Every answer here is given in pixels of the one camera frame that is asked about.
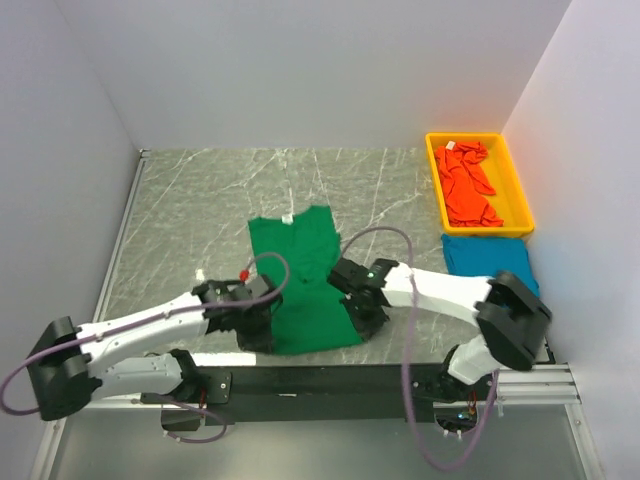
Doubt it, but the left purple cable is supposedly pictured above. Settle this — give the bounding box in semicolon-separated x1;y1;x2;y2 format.
0;251;291;444

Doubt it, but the green t-shirt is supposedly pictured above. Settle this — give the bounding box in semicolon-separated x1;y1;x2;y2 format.
248;205;363;356

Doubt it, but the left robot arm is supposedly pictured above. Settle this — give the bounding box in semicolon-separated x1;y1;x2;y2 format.
27;275;283;421

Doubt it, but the orange t-shirt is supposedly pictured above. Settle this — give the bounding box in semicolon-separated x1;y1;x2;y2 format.
434;141;504;228

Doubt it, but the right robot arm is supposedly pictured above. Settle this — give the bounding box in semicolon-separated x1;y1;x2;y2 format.
328;258;552;403

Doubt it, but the aluminium frame rail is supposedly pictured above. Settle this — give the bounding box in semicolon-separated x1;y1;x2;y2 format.
86;364;581;410

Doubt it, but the yellow plastic bin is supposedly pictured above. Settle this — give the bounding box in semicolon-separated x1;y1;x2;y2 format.
425;132;534;238

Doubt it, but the blue folded t-shirt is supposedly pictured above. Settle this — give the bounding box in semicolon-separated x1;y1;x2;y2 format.
441;234;540;297

